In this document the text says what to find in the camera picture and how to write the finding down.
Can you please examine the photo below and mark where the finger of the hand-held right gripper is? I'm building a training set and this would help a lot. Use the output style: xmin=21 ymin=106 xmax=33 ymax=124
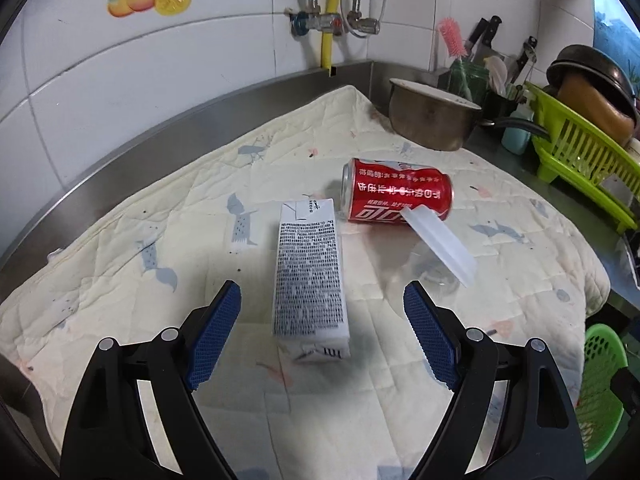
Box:
xmin=609 ymin=365 xmax=640 ymax=413

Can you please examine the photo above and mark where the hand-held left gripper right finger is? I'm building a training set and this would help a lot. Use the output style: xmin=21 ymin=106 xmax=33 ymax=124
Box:
xmin=402 ymin=280 xmax=587 ymax=480

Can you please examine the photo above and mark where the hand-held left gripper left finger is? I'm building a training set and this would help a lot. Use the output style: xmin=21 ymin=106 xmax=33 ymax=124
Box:
xmin=60 ymin=280 xmax=243 ymax=480

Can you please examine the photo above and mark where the green plastic basket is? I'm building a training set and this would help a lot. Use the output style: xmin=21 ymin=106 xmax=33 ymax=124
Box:
xmin=575 ymin=323 xmax=630 ymax=465

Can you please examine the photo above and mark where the clear plastic cup with lid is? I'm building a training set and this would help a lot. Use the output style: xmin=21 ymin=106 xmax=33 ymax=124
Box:
xmin=385 ymin=206 xmax=477 ymax=303

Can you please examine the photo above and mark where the white drink carton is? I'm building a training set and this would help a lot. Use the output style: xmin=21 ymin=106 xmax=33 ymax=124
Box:
xmin=271 ymin=198 xmax=351 ymax=361

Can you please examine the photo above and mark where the red soda can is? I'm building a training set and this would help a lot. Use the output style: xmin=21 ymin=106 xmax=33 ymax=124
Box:
xmin=341 ymin=156 xmax=453 ymax=225

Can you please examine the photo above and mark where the quilted cream blanket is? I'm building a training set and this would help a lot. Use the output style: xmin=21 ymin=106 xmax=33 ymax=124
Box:
xmin=0 ymin=84 xmax=611 ymax=480

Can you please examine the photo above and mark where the light blue cup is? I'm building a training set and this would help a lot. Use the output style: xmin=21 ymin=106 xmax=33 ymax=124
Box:
xmin=501 ymin=120 xmax=531 ymax=155

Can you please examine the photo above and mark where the metal saucepan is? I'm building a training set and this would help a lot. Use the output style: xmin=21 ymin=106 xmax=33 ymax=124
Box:
xmin=387 ymin=77 xmax=551 ymax=152

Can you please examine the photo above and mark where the green dish rack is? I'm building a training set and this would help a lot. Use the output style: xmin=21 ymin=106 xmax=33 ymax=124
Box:
xmin=522 ymin=81 xmax=640 ymax=233

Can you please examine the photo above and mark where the black utensil holder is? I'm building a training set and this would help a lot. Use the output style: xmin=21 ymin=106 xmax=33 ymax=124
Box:
xmin=482 ymin=87 xmax=518 ymax=123

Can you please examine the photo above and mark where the green glass jar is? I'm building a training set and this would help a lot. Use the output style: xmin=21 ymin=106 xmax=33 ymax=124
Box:
xmin=447 ymin=60 xmax=491 ymax=103

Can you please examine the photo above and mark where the white rice paddle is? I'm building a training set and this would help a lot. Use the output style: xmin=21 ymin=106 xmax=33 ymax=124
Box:
xmin=482 ymin=56 xmax=508 ymax=96

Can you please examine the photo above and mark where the brown clay pot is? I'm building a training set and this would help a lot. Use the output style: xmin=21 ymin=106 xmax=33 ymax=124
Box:
xmin=556 ymin=72 xmax=638 ymax=147

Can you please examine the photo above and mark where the pink bottle brush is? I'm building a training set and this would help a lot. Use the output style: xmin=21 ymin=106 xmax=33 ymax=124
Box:
xmin=437 ymin=16 xmax=473 ymax=101

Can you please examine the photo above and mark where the window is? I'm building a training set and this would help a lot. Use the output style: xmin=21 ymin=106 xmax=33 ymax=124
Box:
xmin=592 ymin=0 xmax=640 ymax=61

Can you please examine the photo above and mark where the black handled kitchen tool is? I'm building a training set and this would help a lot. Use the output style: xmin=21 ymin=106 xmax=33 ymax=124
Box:
xmin=510 ymin=36 xmax=538 ymax=86

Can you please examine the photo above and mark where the yellow gas hose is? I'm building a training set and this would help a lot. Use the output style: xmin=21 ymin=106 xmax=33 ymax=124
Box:
xmin=320 ymin=0 xmax=351 ymax=78

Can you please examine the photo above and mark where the black handled knife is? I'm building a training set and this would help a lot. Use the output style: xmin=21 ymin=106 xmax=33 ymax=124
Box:
xmin=482 ymin=15 xmax=503 ymax=57
xmin=467 ymin=17 xmax=488 ymax=57

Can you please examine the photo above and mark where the metal wall valve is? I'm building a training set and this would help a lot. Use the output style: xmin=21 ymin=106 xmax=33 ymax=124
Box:
xmin=346 ymin=10 xmax=382 ymax=38
xmin=290 ymin=7 xmax=346 ymax=38

